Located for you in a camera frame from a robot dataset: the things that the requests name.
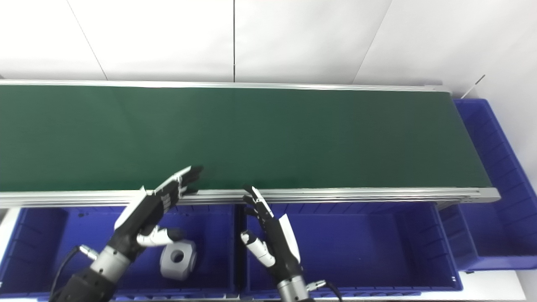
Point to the blue plastic bin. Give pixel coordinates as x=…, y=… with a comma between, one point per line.
x=50, y=243
x=499, y=167
x=369, y=243

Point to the left robot hand, white black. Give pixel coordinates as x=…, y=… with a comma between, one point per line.
x=142, y=214

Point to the thin dark rod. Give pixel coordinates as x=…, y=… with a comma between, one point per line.
x=474, y=86

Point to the white plastic cylindrical part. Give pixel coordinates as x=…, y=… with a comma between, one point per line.
x=178, y=262

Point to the right robot hand, white black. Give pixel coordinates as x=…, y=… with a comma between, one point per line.
x=281, y=247

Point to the green conveyor belt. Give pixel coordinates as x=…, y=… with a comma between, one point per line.
x=335, y=195
x=268, y=134

